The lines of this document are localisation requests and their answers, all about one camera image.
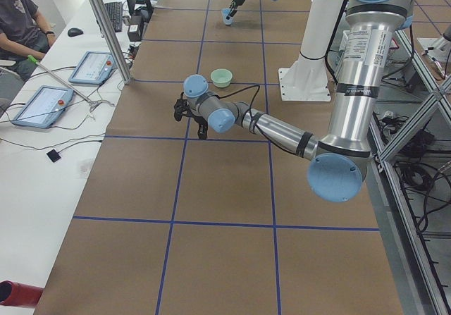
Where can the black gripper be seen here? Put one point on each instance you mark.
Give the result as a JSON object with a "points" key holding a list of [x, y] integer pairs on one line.
{"points": [[195, 117], [237, 2]]}

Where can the light blue plastic cup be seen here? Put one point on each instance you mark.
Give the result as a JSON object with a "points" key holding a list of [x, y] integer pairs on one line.
{"points": [[227, 16]]}

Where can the pale green bowl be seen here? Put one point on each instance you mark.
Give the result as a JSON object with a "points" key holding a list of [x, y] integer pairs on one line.
{"points": [[221, 77]]}

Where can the black power adapter box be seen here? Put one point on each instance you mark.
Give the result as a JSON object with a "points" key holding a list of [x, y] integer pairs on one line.
{"points": [[135, 29]]}

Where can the far teach pendant tablet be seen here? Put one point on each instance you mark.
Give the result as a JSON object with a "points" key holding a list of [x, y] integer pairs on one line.
{"points": [[94, 69]]}

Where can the teach pendant tablet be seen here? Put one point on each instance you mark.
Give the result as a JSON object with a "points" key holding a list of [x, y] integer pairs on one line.
{"points": [[44, 108], [94, 69]]}

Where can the black computer keyboard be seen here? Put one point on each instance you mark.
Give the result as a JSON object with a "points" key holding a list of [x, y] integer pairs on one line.
{"points": [[114, 10]]}

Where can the black computer mouse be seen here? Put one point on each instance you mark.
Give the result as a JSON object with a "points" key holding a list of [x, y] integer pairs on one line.
{"points": [[74, 32]]}

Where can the near teach pendant tablet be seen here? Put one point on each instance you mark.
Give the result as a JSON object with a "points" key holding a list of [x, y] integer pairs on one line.
{"points": [[44, 108]]}

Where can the small black square device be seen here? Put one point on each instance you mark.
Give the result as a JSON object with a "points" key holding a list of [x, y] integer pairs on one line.
{"points": [[53, 155]]}

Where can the seated person in grey shirt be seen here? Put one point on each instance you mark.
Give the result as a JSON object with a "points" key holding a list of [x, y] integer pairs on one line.
{"points": [[24, 32]]}

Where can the red cylinder object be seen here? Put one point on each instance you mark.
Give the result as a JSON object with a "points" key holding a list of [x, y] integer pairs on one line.
{"points": [[20, 295]]}

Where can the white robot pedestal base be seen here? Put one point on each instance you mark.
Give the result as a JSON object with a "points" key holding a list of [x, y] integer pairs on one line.
{"points": [[306, 79]]}

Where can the aluminium frame post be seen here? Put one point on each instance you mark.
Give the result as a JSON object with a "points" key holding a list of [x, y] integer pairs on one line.
{"points": [[109, 34]]}

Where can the white stick with green handle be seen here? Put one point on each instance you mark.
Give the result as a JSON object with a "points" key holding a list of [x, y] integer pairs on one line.
{"points": [[91, 103]]}

